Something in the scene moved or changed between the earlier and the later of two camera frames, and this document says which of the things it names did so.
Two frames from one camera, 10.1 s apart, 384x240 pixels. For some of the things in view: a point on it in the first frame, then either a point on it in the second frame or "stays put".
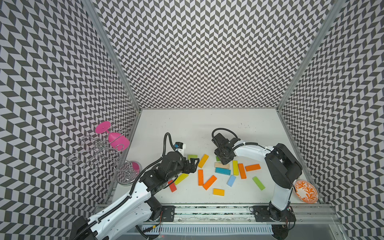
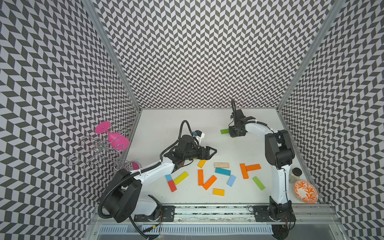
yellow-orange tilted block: [203, 160] stays put
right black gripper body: [224, 159] to [235, 131]
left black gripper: [187, 170] to [207, 156]
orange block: [252, 167] stays put
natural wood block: [217, 164] stays put
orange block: [242, 171] stays put
